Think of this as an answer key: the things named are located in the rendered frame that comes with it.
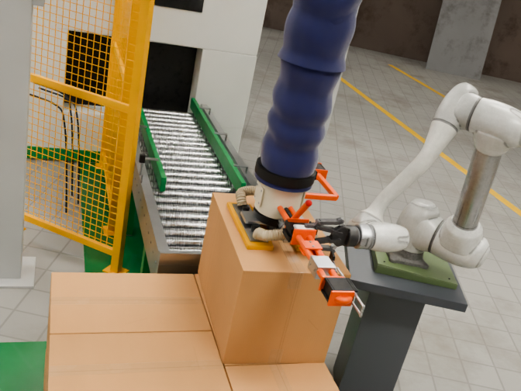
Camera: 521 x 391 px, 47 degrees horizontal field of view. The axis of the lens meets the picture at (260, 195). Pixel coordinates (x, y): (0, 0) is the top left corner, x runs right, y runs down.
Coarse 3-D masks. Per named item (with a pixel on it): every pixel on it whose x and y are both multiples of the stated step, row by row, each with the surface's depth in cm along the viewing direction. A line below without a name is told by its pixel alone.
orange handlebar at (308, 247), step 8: (320, 176) 256; (328, 184) 250; (328, 192) 247; (280, 208) 220; (288, 208) 222; (288, 216) 215; (304, 240) 199; (312, 240) 201; (304, 248) 197; (312, 248) 196; (320, 248) 197; (320, 272) 184; (344, 304) 174
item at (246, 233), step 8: (232, 208) 239; (240, 208) 240; (248, 208) 235; (232, 216) 236; (240, 216) 233; (240, 224) 228; (248, 224) 228; (256, 224) 224; (240, 232) 224; (248, 232) 223; (248, 240) 218; (256, 240) 218; (248, 248) 216; (256, 248) 216; (264, 248) 217; (272, 248) 218
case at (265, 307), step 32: (224, 224) 231; (224, 256) 227; (256, 256) 213; (288, 256) 217; (224, 288) 224; (256, 288) 207; (288, 288) 210; (224, 320) 220; (256, 320) 213; (288, 320) 217; (320, 320) 221; (224, 352) 217; (256, 352) 220; (288, 352) 224; (320, 352) 228
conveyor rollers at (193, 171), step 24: (168, 120) 453; (192, 120) 460; (144, 144) 399; (168, 144) 405; (192, 144) 418; (168, 168) 372; (192, 168) 377; (216, 168) 383; (168, 192) 339; (192, 192) 344; (168, 216) 315; (192, 216) 319; (168, 240) 291; (192, 240) 295
